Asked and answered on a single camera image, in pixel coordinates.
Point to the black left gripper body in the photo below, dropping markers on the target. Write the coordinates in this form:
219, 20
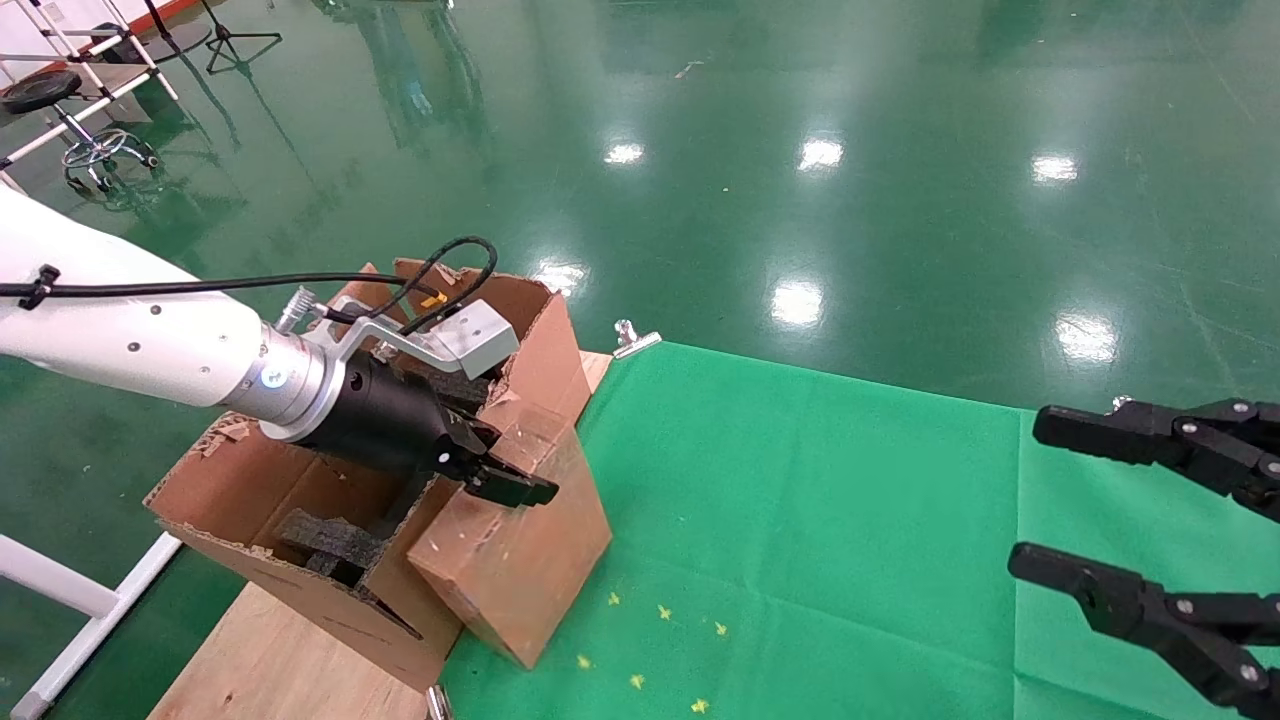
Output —
390, 425

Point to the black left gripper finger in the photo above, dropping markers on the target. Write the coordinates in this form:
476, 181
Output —
515, 487
482, 433

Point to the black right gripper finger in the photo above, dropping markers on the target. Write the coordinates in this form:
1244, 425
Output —
1180, 435
1150, 610

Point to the small brown cardboard box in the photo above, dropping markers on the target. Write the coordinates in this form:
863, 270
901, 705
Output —
520, 570

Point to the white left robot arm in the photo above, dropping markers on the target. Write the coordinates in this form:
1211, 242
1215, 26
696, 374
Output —
120, 340

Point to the large open cardboard carton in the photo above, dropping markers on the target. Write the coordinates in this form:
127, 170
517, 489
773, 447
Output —
260, 490

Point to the black foam block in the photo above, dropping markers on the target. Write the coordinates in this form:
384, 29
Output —
465, 393
330, 540

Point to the green cloth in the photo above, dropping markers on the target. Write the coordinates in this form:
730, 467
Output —
850, 520

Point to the black tripod stand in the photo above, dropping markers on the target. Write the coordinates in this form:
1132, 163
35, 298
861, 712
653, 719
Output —
230, 38

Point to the black floor stand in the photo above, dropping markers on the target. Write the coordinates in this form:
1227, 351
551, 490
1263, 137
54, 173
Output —
185, 42

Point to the white pipe rack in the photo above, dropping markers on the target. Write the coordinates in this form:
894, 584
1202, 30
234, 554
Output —
110, 78

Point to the black stool with chrome base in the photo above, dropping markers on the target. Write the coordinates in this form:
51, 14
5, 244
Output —
40, 90

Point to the white tube frame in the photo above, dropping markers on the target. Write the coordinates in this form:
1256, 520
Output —
60, 590

